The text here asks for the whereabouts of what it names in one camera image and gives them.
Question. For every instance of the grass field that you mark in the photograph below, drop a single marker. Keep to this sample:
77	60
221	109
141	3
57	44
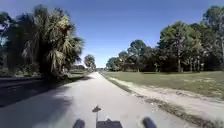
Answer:
173	80

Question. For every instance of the row of green trees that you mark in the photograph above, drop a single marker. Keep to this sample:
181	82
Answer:
176	43

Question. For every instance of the grey paved path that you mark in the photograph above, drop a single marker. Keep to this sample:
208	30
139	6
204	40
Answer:
100	93

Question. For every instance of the row of palm trees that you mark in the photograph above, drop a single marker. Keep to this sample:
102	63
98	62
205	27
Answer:
50	43

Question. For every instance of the pale sandy strip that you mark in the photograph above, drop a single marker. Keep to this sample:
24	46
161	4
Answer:
173	98

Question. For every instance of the grass verge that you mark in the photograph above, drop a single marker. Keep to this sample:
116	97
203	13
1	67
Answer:
78	76

